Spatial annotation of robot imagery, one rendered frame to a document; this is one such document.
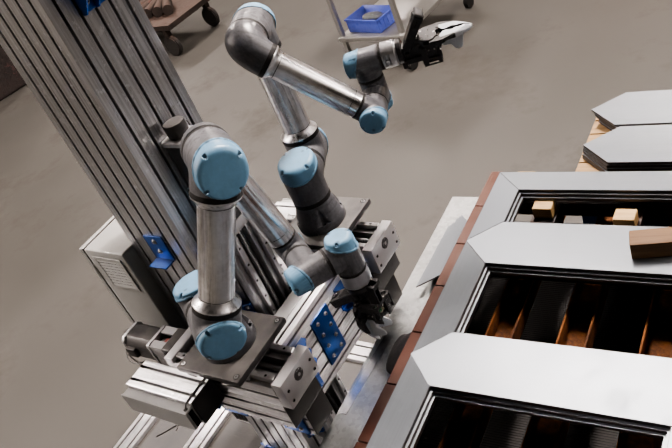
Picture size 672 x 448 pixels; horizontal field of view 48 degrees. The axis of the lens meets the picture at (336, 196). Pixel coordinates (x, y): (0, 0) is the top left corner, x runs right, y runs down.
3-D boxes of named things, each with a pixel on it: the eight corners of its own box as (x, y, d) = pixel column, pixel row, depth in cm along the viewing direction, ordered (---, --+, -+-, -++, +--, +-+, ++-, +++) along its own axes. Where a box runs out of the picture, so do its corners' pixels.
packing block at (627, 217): (639, 219, 221) (637, 208, 218) (635, 230, 217) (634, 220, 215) (617, 218, 224) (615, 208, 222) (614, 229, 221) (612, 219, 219)
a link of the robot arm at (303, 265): (286, 281, 192) (323, 259, 194) (301, 304, 183) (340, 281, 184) (274, 259, 188) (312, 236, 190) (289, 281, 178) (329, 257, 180)
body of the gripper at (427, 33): (444, 46, 213) (402, 58, 216) (436, 20, 208) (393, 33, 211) (446, 61, 207) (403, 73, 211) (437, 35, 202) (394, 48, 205)
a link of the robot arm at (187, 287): (228, 292, 201) (206, 254, 194) (242, 319, 190) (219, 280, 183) (188, 315, 199) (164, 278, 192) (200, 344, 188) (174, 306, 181)
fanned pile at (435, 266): (493, 216, 260) (491, 207, 258) (455, 298, 235) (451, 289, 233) (460, 215, 267) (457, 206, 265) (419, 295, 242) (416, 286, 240)
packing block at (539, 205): (557, 208, 237) (554, 198, 235) (553, 219, 234) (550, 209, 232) (538, 208, 240) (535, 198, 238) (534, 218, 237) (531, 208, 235)
